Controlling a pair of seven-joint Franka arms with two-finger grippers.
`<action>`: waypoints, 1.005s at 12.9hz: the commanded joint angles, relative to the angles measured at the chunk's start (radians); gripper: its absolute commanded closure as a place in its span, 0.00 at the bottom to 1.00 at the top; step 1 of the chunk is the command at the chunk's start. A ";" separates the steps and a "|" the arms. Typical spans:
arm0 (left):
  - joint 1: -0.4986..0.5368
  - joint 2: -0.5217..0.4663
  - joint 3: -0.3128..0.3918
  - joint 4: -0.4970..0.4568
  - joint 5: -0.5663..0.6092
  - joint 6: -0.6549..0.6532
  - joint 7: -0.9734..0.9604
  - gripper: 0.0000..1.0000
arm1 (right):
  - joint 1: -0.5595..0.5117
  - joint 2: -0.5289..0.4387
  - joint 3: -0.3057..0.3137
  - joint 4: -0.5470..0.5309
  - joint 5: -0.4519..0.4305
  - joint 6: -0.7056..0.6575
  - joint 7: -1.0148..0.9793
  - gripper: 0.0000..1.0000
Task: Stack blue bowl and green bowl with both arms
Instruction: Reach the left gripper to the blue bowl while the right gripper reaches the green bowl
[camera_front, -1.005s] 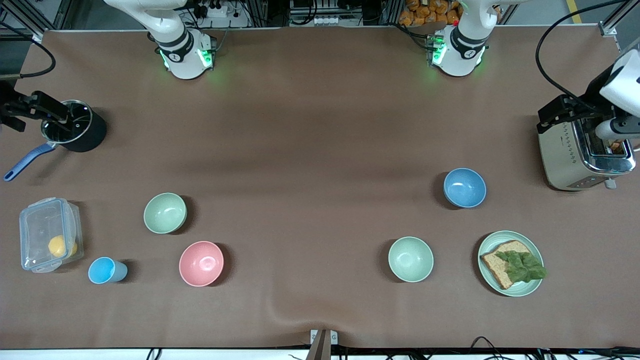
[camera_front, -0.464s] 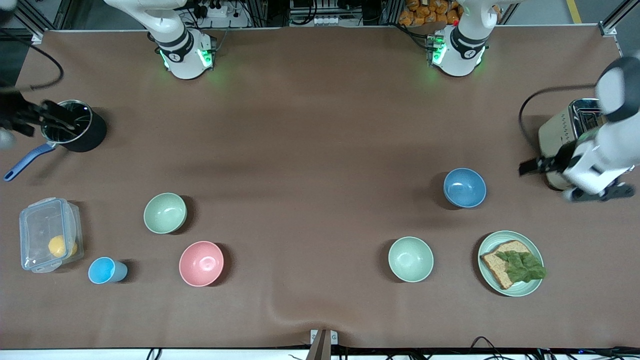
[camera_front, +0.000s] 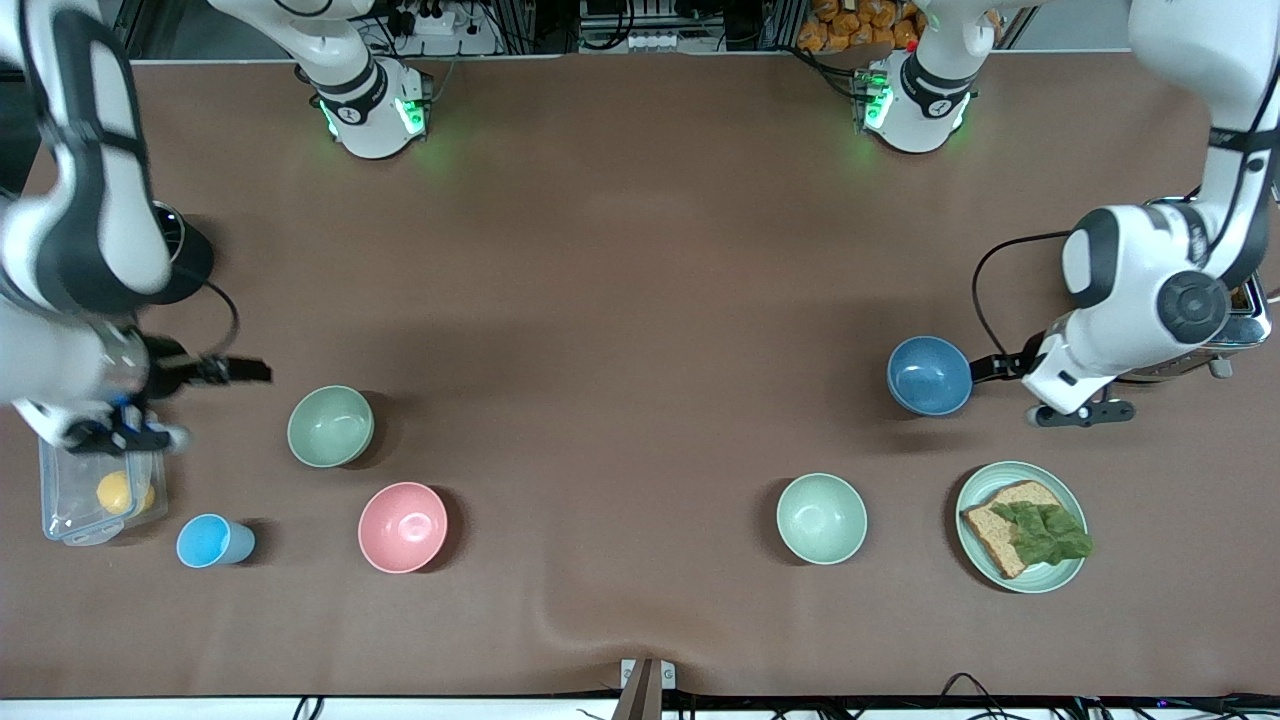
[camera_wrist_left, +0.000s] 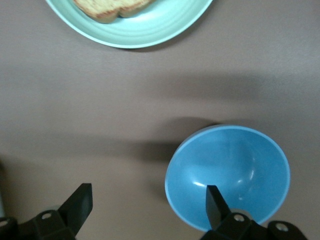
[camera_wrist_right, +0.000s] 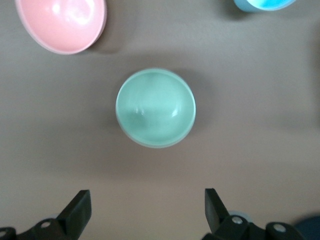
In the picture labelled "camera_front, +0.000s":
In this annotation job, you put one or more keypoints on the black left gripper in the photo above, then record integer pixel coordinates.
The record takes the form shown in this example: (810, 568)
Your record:
(1022, 362)

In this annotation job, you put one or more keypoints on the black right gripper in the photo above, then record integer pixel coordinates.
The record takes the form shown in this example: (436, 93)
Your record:
(167, 376)

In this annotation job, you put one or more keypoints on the blue bowl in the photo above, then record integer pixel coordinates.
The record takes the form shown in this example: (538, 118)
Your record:
(930, 376)

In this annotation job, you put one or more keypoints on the sage green bowl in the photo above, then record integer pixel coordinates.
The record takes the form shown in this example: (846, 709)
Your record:
(330, 427)

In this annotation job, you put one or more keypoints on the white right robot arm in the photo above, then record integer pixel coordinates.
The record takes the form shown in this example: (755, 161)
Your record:
(90, 200)

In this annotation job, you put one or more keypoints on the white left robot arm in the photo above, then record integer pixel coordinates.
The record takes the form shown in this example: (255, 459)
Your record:
(1130, 270)

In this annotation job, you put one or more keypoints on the pale mint green bowl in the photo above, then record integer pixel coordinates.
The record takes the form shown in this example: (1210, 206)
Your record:
(822, 518)

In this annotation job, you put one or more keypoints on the pink bowl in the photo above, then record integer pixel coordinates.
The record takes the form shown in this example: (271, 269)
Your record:
(402, 527)

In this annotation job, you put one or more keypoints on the glass lid with blue knob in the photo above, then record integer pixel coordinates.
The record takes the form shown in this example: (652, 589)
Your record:
(172, 230)

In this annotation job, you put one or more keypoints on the brown bread slice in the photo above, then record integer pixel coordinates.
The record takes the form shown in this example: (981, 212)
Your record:
(990, 535)

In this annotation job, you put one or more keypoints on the yellow fruit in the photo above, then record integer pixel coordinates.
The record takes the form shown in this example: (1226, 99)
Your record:
(113, 492)

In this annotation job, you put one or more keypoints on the light blue cup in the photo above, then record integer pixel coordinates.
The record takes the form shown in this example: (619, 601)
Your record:
(208, 541)

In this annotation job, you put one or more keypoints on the green lettuce leaf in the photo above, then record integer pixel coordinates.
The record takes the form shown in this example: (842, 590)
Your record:
(1045, 535)

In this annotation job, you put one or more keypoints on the clear plastic food container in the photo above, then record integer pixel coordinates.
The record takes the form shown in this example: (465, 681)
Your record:
(75, 500)

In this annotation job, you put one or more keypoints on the green plate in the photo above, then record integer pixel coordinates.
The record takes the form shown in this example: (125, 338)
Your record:
(1035, 578)

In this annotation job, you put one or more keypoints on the beige and chrome toaster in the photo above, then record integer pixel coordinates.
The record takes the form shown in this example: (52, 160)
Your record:
(1245, 335)

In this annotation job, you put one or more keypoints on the dark toast slice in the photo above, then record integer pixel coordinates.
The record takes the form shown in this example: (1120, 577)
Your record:
(1243, 296)

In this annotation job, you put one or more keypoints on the orange packaged snacks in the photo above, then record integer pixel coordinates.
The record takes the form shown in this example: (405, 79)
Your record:
(850, 25)

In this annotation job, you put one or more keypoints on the white power strip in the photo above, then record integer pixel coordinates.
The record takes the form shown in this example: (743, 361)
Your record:
(435, 22)

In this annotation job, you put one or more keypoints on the white socket strip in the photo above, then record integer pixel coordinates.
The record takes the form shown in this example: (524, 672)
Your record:
(655, 42)

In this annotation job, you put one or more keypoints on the metal table edge bracket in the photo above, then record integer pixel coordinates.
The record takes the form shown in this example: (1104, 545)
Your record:
(647, 685)

